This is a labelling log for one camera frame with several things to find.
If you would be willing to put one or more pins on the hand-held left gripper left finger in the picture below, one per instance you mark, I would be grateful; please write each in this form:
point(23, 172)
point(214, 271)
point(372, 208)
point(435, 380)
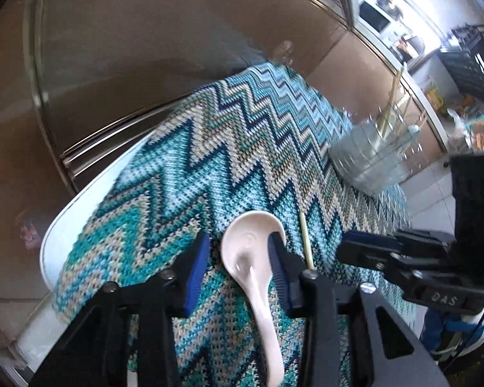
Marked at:
point(193, 274)

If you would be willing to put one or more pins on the white microwave oven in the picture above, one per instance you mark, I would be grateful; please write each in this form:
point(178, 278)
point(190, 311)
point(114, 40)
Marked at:
point(373, 16)

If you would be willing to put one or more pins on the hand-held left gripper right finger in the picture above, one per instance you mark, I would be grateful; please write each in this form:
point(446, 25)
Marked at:
point(281, 270)

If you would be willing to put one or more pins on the chevron patterned knitted table mat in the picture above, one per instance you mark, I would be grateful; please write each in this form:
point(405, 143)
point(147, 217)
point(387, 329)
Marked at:
point(246, 149)

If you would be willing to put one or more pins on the pale pink ceramic soup spoon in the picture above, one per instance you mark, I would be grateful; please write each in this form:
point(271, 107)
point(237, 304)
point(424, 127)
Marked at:
point(250, 258)

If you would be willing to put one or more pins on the yellow packet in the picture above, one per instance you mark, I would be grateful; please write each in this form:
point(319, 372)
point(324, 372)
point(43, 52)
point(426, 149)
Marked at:
point(437, 98)

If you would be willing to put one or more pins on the brown kitchen cabinet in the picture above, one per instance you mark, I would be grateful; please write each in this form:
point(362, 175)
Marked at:
point(165, 48)

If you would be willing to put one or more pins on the white countertop cabinet with bowls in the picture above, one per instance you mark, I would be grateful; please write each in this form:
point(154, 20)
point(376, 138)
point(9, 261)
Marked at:
point(391, 6)

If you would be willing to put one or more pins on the grey kitchen countertop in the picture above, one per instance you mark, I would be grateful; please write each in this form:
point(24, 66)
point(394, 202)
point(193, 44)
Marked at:
point(383, 44)

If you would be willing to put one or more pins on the clear plastic bag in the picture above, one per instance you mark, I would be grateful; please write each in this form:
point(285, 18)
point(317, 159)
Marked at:
point(457, 123)

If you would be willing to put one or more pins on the black kettle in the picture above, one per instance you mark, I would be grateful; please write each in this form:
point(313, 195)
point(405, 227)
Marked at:
point(411, 46)

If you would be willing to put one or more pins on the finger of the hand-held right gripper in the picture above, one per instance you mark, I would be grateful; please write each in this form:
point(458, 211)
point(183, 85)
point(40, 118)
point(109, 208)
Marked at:
point(425, 238)
point(367, 250)

